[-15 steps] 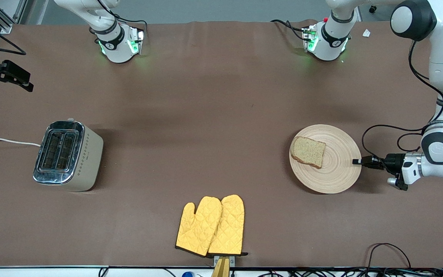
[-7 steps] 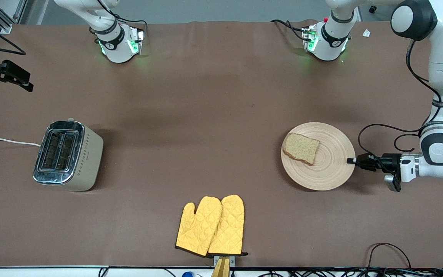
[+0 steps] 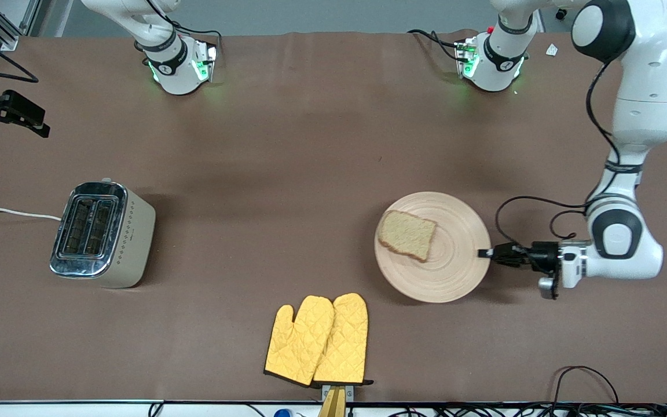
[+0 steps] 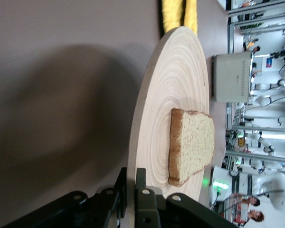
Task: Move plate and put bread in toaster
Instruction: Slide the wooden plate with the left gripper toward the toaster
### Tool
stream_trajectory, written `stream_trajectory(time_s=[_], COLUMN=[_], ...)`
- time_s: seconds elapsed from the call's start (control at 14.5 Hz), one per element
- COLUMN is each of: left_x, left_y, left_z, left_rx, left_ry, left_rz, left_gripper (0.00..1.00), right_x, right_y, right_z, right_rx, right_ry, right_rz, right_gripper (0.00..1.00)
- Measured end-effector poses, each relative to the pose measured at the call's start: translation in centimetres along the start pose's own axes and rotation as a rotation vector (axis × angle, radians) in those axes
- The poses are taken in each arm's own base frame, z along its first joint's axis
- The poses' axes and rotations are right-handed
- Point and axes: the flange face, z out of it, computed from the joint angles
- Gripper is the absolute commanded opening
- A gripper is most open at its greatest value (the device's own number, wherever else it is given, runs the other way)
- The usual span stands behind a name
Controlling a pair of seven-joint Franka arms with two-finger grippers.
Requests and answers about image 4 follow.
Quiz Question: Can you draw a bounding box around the aluminium frame post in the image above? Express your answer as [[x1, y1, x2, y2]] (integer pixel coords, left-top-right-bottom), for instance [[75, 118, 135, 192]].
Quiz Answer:
[[227, 14, 236, 55], [225, 150, 285, 162], [225, 125, 285, 134]]

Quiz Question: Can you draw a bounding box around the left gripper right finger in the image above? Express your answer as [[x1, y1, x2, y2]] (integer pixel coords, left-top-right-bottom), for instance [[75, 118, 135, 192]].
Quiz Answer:
[[134, 168, 238, 228]]

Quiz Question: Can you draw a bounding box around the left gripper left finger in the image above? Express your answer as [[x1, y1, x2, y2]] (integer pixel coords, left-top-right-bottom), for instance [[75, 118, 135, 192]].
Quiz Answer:
[[4, 167, 128, 228]]

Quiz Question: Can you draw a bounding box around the silver two-slot toaster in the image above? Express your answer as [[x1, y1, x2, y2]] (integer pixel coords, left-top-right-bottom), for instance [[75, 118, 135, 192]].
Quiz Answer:
[[211, 51, 254, 103]]

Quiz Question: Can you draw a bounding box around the round wooden plate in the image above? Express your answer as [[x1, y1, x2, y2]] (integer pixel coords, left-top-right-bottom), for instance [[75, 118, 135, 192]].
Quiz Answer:
[[128, 26, 210, 228]]

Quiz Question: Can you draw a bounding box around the slice of brown bread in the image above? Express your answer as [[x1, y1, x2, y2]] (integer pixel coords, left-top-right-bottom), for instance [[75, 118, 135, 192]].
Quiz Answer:
[[168, 108, 216, 188]]

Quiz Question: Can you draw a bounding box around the yellow quilted oven mitt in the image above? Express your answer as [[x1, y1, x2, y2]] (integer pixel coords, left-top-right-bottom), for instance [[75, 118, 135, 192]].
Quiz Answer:
[[159, 0, 184, 38], [183, 0, 199, 36]]

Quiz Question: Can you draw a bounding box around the table cover mat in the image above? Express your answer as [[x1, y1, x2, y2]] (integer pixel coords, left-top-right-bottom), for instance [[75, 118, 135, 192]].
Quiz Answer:
[[0, 0, 230, 228]]

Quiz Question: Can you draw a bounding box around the person in orange shirt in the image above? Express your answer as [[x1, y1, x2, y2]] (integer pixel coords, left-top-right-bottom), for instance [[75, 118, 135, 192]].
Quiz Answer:
[[237, 195, 261, 208], [246, 209, 265, 223]]

